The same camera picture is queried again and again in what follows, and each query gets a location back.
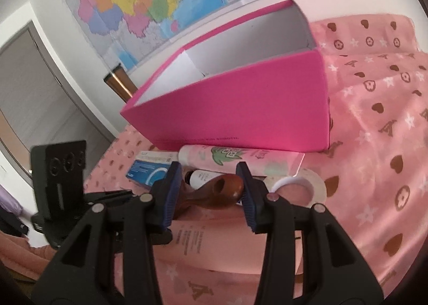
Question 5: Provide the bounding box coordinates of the pink printed cloth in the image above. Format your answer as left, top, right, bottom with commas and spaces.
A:
82, 13, 428, 305

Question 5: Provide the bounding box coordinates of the blue and white medicine box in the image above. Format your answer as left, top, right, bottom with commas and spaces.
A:
125, 152, 179, 188

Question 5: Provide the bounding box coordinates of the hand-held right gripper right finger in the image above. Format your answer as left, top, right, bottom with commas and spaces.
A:
236, 161, 385, 305

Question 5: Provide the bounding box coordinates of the pink cardboard box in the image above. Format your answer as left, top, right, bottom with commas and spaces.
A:
120, 0, 332, 153

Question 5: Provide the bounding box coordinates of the pink aloe cream tube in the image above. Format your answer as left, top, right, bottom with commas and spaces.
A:
177, 145, 305, 179

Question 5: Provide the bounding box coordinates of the small white bottle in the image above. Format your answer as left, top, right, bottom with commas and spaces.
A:
183, 169, 221, 190

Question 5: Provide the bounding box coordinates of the copper tumbler with black lid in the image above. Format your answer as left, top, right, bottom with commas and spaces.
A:
103, 64, 138, 103

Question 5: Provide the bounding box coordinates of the person's left forearm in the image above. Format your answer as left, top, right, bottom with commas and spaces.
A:
0, 228, 56, 282

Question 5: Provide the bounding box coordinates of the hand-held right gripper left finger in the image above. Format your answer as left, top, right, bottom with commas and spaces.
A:
32, 161, 183, 305

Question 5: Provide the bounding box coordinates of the white tape roll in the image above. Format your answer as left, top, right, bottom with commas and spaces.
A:
270, 168, 327, 209

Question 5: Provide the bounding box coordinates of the brown wooden comb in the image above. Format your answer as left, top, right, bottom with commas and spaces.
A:
174, 173, 244, 219

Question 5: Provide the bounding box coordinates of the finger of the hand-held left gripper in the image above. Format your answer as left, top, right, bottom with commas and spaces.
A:
106, 216, 173, 254
83, 190, 144, 207

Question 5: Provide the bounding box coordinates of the grey wardrobe door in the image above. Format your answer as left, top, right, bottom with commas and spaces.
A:
0, 19, 114, 179

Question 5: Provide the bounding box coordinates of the purple cloth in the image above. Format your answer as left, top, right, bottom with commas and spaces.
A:
0, 184, 25, 217

